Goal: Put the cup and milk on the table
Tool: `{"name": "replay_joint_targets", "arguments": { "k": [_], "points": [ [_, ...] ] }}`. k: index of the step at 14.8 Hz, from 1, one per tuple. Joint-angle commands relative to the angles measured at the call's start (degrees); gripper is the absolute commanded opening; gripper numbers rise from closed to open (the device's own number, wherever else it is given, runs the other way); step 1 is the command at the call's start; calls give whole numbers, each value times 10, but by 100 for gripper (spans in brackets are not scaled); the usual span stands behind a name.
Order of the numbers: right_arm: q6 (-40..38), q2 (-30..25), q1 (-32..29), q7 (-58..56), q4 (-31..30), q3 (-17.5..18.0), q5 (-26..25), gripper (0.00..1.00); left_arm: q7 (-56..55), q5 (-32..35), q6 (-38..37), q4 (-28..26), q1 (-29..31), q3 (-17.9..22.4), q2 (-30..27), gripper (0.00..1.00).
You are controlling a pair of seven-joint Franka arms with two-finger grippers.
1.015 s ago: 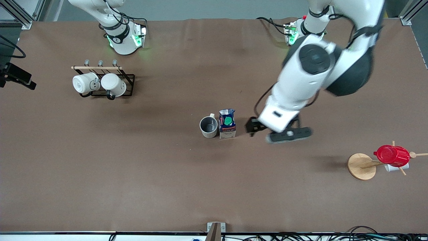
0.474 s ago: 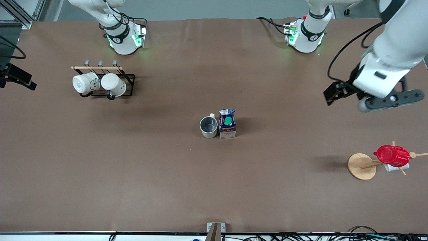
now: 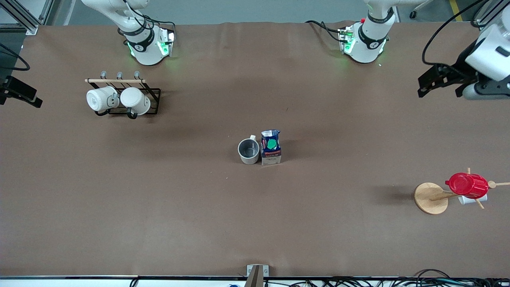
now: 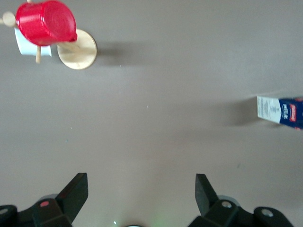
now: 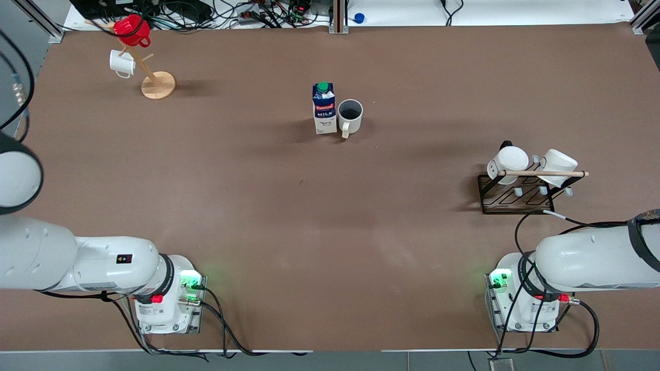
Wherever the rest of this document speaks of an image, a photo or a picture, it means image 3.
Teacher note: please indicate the blue white milk carton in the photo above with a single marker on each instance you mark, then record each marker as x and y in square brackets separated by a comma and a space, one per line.
[271, 153]

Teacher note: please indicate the white mug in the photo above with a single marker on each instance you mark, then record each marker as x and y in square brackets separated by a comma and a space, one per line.
[134, 99]
[99, 99]

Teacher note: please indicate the aluminium frame profile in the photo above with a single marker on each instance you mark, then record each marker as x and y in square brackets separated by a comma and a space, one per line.
[483, 18]
[24, 18]

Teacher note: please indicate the beige mug with dark interior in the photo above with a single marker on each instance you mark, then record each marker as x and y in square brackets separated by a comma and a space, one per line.
[249, 150]

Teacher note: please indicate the wooden mug tree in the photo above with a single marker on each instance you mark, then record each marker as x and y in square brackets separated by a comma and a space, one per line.
[429, 199]

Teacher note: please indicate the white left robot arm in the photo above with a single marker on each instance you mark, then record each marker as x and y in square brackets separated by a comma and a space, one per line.
[364, 44]

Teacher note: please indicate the red plastic cup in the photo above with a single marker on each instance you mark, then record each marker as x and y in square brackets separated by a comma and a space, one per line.
[466, 185]

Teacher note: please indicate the metal bracket with brown post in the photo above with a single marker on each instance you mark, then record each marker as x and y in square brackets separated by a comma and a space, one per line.
[257, 275]

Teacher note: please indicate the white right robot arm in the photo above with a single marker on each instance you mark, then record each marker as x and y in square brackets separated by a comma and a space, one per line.
[145, 54]

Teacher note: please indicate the small white cup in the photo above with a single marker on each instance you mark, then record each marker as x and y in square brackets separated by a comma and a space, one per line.
[466, 200]

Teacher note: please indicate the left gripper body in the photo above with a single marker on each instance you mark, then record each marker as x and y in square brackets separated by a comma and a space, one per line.
[459, 67]

